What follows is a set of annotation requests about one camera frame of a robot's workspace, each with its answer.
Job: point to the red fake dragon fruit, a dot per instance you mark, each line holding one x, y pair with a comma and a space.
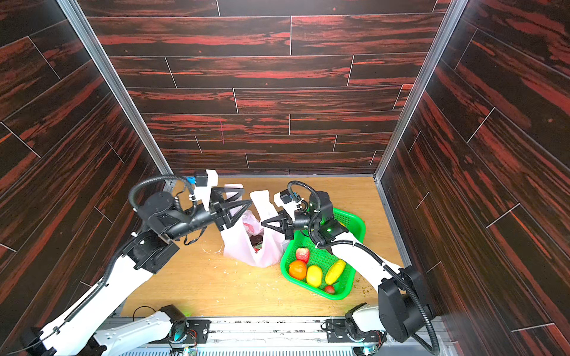
253, 228

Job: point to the red pink fake apple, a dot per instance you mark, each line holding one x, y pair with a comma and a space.
302, 254

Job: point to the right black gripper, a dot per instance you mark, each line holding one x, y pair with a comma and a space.
289, 224

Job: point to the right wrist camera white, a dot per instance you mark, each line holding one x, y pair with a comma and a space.
288, 202

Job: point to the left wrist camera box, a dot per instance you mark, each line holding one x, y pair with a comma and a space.
203, 181

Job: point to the green plastic perforated basket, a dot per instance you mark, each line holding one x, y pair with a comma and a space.
323, 259

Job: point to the orange fake orange left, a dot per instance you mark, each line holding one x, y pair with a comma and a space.
298, 270

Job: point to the yellow fake lemon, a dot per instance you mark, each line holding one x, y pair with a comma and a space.
314, 276

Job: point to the dark round fake mangosteen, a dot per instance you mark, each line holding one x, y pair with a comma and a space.
256, 240

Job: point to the metal front rail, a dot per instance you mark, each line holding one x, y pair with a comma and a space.
261, 336

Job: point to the pink printed plastic bag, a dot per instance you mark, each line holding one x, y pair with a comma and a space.
249, 242

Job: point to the small yellow fake banana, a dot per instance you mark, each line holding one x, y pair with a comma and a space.
335, 272

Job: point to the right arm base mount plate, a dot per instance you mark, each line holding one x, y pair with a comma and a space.
339, 330

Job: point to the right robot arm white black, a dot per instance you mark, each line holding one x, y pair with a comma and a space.
404, 308

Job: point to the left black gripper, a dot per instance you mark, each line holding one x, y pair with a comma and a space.
220, 213

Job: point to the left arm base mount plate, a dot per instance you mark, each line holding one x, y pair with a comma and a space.
190, 331

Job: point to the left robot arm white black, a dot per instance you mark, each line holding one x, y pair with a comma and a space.
164, 223

